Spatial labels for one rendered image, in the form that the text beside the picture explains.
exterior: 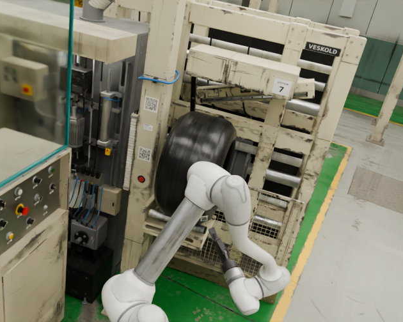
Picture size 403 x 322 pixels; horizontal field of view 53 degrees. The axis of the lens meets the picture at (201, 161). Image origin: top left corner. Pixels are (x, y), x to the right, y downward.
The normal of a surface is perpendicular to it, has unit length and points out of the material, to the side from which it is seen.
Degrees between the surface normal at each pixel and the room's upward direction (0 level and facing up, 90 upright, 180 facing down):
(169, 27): 90
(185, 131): 32
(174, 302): 0
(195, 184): 62
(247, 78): 90
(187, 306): 0
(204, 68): 90
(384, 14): 90
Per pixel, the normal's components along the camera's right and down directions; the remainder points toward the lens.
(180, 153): -0.11, -0.21
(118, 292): -0.54, -0.46
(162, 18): -0.27, 0.37
